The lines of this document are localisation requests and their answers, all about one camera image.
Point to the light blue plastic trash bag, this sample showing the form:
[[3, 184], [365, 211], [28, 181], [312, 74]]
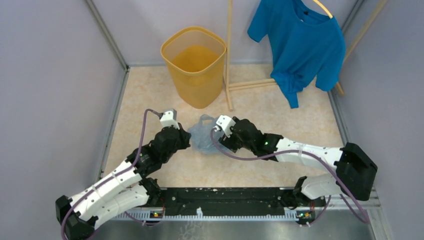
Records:
[[200, 135]]

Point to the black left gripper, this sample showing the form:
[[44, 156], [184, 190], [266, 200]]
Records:
[[185, 137]]

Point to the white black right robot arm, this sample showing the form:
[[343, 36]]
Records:
[[347, 170]]

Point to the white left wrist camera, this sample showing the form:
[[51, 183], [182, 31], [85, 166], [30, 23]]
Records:
[[169, 119]]

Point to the yellow slatted trash bin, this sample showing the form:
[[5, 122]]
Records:
[[195, 59]]

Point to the blue t-shirt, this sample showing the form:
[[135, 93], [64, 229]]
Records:
[[306, 46]]

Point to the grey metal corner rail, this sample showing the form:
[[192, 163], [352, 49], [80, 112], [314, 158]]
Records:
[[106, 33]]

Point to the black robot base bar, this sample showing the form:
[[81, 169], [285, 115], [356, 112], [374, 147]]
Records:
[[230, 201]]

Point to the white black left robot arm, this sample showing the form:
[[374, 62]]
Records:
[[126, 187]]

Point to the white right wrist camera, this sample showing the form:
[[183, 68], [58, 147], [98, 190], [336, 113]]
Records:
[[224, 124]]

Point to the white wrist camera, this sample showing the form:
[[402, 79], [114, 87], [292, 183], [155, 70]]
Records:
[[169, 119], [224, 124]]

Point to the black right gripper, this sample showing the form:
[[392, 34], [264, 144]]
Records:
[[229, 142]]

